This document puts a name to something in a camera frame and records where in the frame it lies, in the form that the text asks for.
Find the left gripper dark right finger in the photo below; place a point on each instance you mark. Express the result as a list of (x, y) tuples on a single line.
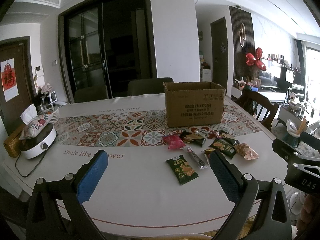
[(228, 178)]

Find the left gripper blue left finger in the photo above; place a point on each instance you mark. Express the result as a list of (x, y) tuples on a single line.
[(89, 176)]

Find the green cracker packet right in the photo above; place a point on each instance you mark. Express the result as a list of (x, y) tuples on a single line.
[(224, 147)]

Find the orange clear snack packet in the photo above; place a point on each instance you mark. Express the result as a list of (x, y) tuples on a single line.
[(246, 152)]

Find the slim silver snack bar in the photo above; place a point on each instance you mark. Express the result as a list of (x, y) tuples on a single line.
[(199, 162)]

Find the green cracker snack packet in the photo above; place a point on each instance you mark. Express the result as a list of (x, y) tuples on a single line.
[(182, 169)]

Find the dark green biscuit packet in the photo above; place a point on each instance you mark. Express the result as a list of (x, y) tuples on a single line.
[(192, 138)]

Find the white round induction cooker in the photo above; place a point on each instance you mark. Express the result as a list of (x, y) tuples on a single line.
[(30, 148)]

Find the pink snack packet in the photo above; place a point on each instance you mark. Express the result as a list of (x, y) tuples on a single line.
[(174, 142)]

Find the wooden dining chair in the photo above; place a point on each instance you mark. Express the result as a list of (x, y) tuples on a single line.
[(258, 106)]

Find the patterned tile table runner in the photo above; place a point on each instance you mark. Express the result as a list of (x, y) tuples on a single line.
[(141, 128)]

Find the white woven basket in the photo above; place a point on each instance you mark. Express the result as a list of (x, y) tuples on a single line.
[(53, 113)]

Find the floral fabric tissue box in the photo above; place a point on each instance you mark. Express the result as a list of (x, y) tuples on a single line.
[(34, 123)]

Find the woven yellow box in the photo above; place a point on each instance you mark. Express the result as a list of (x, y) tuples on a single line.
[(11, 144)]

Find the brown cardboard box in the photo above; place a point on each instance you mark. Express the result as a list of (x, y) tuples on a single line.
[(193, 103)]

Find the dark left chair back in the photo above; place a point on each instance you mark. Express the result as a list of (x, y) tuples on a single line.
[(94, 93)]

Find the dark chair behind table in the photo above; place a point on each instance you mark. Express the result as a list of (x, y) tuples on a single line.
[(147, 86)]

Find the red balloon bouquet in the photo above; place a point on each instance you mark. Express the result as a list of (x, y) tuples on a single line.
[(254, 60)]

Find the red fu door poster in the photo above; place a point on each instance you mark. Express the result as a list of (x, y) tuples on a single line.
[(8, 79)]

